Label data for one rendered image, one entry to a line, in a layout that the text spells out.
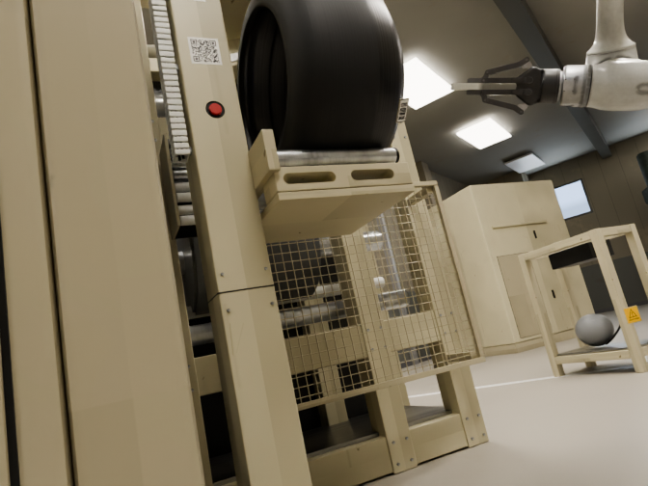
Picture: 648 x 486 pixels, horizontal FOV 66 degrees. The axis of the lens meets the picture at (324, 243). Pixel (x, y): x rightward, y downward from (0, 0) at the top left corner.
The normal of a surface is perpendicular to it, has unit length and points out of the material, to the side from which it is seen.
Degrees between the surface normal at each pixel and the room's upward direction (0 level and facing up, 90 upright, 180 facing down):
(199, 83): 90
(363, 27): 94
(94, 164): 90
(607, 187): 90
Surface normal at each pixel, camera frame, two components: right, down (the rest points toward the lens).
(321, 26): 0.14, -0.18
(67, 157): 0.38, -0.28
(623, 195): -0.58, -0.05
